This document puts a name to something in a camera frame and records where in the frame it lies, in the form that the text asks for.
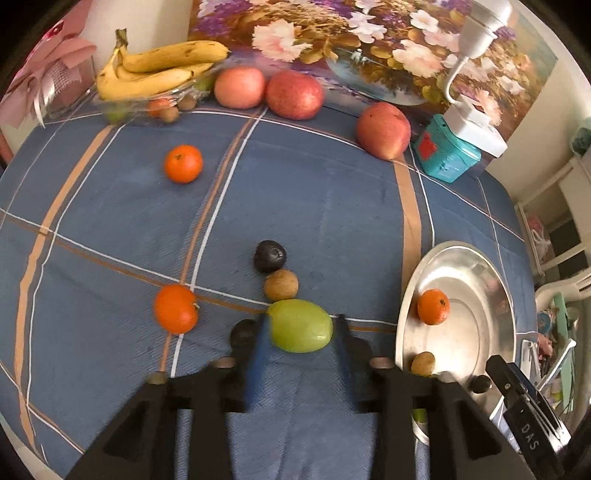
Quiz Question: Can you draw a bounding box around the tangerine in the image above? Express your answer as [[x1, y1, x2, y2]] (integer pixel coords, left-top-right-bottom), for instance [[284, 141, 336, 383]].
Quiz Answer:
[[153, 284, 200, 335], [164, 145, 204, 184], [417, 289, 451, 326]]

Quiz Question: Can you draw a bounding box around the clear glass bowl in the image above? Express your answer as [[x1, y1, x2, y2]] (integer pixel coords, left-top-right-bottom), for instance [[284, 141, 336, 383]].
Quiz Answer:
[[92, 62, 222, 124]]

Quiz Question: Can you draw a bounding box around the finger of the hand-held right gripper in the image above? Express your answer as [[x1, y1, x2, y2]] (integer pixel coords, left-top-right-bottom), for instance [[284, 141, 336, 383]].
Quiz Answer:
[[485, 354, 573, 463]]

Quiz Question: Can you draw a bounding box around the teal box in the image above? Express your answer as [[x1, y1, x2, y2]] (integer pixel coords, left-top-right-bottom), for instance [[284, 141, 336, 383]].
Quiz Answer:
[[412, 114, 482, 184]]

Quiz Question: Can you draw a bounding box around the dark purple plum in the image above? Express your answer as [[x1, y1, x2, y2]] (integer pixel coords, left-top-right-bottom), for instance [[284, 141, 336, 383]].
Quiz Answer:
[[253, 240, 287, 273]]

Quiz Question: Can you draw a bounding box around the yellow banana bunch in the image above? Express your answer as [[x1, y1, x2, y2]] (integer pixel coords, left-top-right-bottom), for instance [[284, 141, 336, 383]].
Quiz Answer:
[[96, 28, 230, 101]]

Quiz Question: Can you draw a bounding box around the blue plaid tablecloth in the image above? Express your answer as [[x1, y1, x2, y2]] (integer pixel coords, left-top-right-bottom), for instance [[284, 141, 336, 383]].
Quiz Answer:
[[0, 98, 540, 480]]

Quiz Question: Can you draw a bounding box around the red apple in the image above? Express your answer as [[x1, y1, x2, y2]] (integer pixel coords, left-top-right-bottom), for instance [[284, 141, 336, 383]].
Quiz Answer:
[[265, 71, 325, 121], [213, 67, 267, 110], [355, 102, 412, 161]]

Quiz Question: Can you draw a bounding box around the white plastic chair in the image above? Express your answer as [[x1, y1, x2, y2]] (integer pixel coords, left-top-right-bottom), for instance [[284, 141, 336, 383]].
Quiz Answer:
[[534, 278, 591, 324]]

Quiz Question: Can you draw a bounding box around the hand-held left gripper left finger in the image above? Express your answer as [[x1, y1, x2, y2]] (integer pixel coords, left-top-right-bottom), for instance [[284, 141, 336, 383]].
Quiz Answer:
[[66, 314, 276, 480]]

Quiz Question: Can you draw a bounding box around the floral painting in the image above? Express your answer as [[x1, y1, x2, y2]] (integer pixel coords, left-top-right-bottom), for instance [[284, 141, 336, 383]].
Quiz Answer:
[[187, 0, 560, 140]]

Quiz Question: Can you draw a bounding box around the round metal plate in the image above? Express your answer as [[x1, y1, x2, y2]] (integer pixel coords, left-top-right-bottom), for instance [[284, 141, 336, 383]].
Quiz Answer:
[[394, 241, 517, 446]]

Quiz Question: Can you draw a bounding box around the white shelf unit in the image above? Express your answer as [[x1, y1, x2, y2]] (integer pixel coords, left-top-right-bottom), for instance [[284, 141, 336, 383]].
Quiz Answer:
[[513, 154, 591, 278]]

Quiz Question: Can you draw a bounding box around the white desk lamp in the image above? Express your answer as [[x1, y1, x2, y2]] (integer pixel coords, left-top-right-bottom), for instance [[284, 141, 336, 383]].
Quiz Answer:
[[438, 0, 514, 158]]

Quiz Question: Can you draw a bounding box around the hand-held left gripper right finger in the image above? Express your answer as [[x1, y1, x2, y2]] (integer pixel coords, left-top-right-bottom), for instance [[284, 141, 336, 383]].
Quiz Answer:
[[336, 314, 537, 480]]

